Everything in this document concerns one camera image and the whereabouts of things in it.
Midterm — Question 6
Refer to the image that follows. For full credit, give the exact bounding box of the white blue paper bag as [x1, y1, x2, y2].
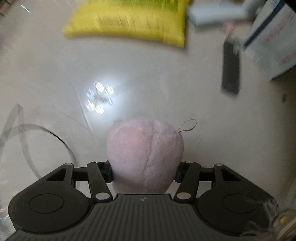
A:
[243, 1, 295, 79]

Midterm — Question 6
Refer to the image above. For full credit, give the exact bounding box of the black remote control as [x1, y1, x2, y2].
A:
[221, 40, 240, 95]

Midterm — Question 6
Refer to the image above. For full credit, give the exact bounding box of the pink plush toy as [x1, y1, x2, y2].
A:
[106, 117, 197, 195]

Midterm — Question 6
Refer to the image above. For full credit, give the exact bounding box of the yellow plastic bag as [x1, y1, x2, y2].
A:
[63, 1, 190, 48]

